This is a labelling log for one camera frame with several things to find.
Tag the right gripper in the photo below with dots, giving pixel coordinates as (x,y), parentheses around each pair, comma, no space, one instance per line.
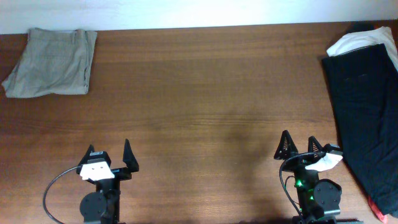
(302,161)

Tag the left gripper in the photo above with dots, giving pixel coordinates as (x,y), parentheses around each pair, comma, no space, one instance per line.
(130,160)

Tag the black trousers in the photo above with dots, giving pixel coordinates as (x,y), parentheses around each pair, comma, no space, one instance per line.
(363,89)

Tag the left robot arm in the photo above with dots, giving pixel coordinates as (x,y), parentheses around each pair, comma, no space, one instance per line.
(103,205)

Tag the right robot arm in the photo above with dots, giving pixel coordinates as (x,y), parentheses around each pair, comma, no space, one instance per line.
(318,199)

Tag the red garment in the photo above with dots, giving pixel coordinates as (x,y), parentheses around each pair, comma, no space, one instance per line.
(376,211)

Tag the folded beige trousers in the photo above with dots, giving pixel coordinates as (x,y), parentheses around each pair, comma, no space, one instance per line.
(53,62)

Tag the white folded garment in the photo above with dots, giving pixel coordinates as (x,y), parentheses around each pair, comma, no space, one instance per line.
(357,40)

